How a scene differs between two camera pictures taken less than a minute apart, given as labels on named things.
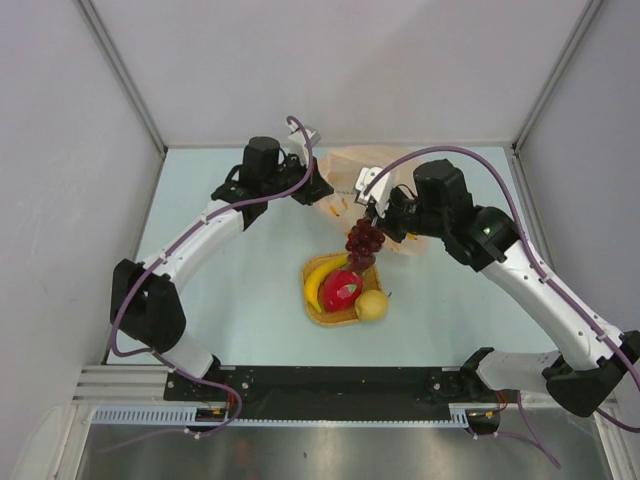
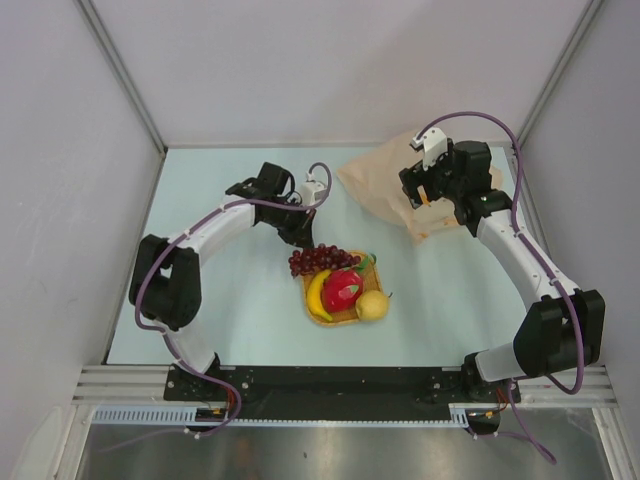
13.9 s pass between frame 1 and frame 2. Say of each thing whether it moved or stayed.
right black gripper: moved
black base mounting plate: stayed
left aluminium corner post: stayed
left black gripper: moved
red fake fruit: stayed
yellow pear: stayed
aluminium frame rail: stayed
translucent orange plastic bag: moved
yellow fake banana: moved
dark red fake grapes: moved
